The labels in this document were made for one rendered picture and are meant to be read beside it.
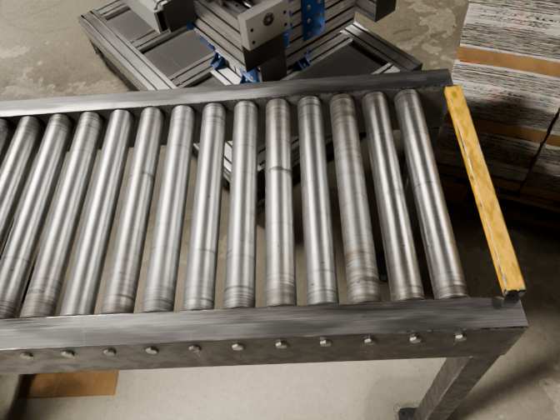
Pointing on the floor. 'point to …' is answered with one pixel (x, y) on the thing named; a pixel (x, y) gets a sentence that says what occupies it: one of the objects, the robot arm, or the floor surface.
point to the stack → (508, 104)
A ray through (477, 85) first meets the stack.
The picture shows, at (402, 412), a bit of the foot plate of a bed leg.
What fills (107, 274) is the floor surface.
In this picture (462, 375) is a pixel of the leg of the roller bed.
